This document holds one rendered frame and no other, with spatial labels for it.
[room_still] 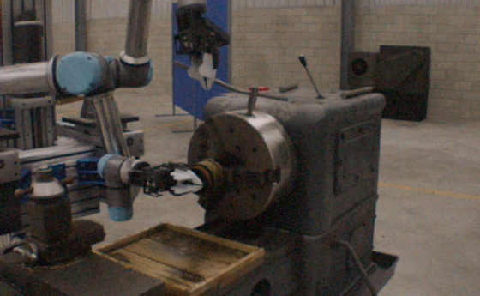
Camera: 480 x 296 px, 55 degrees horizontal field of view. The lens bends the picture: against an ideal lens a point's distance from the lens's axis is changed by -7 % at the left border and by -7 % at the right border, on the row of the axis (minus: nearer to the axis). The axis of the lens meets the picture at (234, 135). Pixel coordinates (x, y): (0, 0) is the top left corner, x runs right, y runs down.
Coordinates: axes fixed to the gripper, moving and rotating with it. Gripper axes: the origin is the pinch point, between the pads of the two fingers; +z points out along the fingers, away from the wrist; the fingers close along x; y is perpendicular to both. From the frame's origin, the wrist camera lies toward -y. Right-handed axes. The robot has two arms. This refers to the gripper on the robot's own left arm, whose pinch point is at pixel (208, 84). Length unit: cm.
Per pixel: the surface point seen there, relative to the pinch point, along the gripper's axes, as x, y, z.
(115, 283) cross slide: 5, 44, 37
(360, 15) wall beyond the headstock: -334, -992, -145
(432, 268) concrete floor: -5, -212, 133
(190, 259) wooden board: -4.8, 11.5, 43.9
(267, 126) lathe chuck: 6.3, -15.4, 13.5
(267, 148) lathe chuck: 9.0, -9.9, 19.0
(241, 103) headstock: -10.8, -28.2, 6.4
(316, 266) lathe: 9, -29, 59
